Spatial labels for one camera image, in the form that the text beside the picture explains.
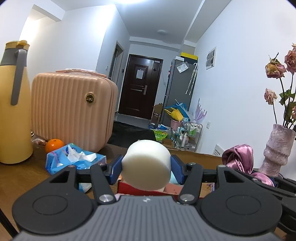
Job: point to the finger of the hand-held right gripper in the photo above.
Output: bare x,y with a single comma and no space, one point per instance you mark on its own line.
284,194
288,183

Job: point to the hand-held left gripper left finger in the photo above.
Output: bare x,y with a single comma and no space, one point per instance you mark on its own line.
116,168

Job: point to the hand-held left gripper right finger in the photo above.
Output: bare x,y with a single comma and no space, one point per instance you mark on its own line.
177,169

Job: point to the orange-edged cardboard box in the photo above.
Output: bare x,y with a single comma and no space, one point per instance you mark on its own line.
126,188

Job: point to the white round sponge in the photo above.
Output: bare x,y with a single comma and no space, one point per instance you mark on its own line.
145,166

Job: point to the purple satin scrunchie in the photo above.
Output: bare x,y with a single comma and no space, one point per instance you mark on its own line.
238,157

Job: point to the blue soft tissue pack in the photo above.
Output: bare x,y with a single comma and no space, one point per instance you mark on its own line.
60,162

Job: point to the small open cardboard box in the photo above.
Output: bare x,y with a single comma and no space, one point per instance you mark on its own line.
167,143

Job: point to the black fabric bag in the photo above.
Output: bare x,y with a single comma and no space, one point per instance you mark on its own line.
129,135

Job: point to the pink textured vase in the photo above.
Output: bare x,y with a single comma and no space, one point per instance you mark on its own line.
277,148

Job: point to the green yellow bag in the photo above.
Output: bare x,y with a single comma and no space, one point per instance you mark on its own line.
160,135

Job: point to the pink plastic pot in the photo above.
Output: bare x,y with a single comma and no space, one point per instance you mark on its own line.
175,124

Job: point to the white leaning board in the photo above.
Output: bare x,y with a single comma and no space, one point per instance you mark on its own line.
218,150

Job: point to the blue flat carton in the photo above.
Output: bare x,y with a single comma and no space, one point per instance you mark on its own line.
157,127

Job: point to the yellow plastic object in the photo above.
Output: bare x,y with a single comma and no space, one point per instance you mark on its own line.
174,114

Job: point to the brown cardboard box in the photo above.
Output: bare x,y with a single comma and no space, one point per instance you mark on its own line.
157,113

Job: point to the blue flat board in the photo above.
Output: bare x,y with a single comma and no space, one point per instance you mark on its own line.
182,109

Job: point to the orange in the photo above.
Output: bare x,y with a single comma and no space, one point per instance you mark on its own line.
54,146

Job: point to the pink ribbed suitcase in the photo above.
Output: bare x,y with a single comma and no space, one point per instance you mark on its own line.
69,111

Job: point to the dark brown entrance door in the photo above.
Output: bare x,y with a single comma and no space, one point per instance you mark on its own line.
138,97

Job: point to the grey refrigerator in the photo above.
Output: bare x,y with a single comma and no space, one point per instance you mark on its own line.
178,92

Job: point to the white folded umbrella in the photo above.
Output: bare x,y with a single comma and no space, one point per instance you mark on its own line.
192,78

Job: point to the white paper notice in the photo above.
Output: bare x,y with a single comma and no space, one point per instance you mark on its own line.
139,74

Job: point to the clear plastic sleeve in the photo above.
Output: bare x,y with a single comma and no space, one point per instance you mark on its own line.
182,67

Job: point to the pink folded cloth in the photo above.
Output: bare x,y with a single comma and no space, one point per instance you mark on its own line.
81,72

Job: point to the grey interior door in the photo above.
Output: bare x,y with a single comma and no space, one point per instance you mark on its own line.
115,64

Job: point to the yellow and black box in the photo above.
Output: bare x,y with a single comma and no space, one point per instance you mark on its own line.
189,56

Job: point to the yellow thermos jug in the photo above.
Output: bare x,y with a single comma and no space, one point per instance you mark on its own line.
13,115

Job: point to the bunch of dried roses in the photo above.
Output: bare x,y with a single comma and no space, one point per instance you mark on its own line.
274,68

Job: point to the round ceiling lamp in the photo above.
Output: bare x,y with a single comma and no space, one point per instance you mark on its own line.
162,32

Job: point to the white wall socket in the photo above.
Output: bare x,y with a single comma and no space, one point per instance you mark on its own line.
208,125

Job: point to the purple wing wall decoration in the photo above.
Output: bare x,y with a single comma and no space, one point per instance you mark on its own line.
200,111

